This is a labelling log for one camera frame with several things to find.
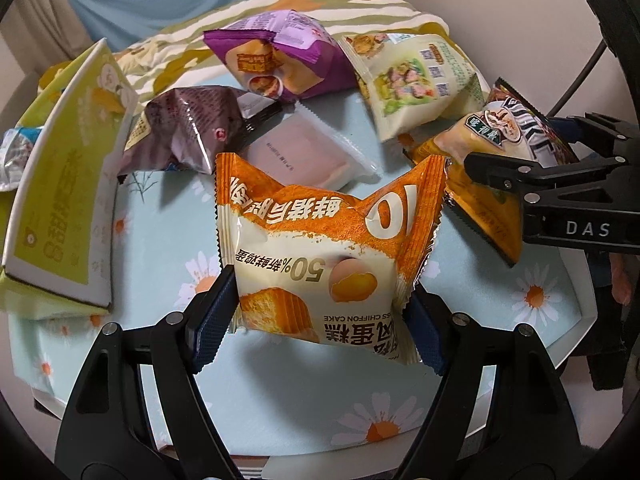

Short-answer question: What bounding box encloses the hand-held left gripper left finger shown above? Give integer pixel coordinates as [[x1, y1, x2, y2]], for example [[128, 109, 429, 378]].
[[54, 262, 238, 480]]

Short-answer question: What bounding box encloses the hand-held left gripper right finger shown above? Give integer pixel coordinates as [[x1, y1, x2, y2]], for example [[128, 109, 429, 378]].
[[400, 290, 583, 480]]

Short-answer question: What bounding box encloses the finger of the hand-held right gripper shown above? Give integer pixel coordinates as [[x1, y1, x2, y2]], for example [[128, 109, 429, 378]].
[[462, 151, 628, 206], [545, 114, 640, 161]]

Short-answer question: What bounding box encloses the orange face print snack packet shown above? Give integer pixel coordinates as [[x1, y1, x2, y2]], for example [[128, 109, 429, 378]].
[[402, 105, 556, 267]]

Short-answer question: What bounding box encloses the orange white cake packet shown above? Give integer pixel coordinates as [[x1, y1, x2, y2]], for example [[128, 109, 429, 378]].
[[214, 152, 447, 367]]

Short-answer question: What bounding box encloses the green cardboard box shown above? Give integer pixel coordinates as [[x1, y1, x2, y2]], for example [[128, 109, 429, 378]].
[[0, 39, 141, 321]]

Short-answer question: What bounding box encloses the blue white snack packet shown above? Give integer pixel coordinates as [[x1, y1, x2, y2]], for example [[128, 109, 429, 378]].
[[0, 126, 43, 193]]

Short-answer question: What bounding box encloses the person's right hand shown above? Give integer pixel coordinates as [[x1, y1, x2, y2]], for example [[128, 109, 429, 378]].
[[611, 252, 636, 306]]

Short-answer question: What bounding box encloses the white table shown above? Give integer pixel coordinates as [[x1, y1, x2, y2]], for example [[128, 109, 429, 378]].
[[30, 240, 598, 461]]

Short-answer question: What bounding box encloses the black clothes rack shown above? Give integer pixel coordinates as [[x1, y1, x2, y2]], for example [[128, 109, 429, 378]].
[[547, 0, 640, 118]]

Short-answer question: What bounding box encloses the cream salad print snack packet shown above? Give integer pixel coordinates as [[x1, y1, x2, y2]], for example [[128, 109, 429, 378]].
[[337, 32, 493, 143]]

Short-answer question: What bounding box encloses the pink white clear packet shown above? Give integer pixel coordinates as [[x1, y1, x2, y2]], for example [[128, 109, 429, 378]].
[[235, 100, 382, 192]]

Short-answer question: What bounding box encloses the dark purple snack packet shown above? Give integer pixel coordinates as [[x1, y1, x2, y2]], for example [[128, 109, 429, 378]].
[[117, 86, 283, 183]]

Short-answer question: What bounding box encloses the floral striped blanket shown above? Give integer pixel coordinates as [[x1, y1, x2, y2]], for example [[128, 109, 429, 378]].
[[37, 0, 451, 111]]

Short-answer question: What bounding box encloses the beige curtain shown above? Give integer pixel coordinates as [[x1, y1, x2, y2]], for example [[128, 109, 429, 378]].
[[25, 0, 96, 61]]

